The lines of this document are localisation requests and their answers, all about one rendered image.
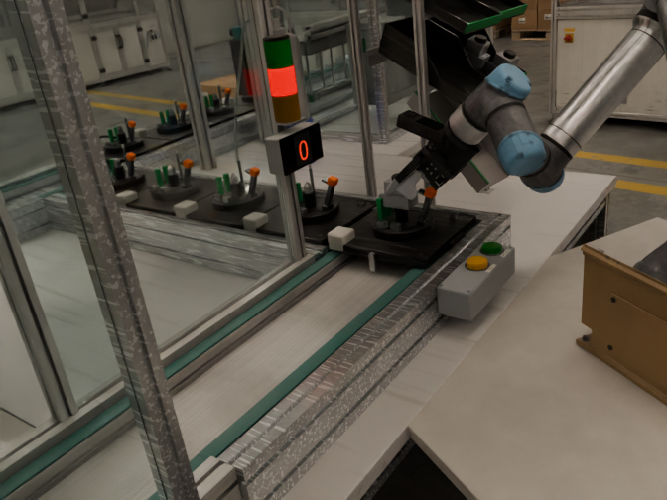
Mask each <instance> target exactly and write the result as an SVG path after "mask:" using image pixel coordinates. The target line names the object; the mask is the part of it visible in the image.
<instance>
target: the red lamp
mask: <svg viewBox="0 0 667 500"><path fill-rule="evenodd" d="M267 72H268V78H269V84H270V90H271V95H272V96H276V97H280V96H288V95H292V94H295V93H297V92H298V90H297V83H296V77H295V70H294V66H293V65H292V66H290V67H286V68H280V69H267Z"/></svg>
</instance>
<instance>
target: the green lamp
mask: <svg viewBox="0 0 667 500"><path fill-rule="evenodd" d="M263 47H264V54H265V60H266V65H267V68H268V69H280V68H286V67H290V66H292V65H293V64H294V63H293V56H292V49H291V42H290V38H288V39H285V40H280V41H273V42H264V41H263Z"/></svg>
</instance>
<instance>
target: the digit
mask: <svg viewBox="0 0 667 500"><path fill-rule="evenodd" d="M293 138H294V145H295V152H296V159H297V165H298V167H300V166H301V165H303V164H305V163H307V162H309V161H311V160H312V159H313V157H312V149H311V142H310V135H309V130H308V131H306V132H303V133H301V134H299V135H297V136H295V137H293Z"/></svg>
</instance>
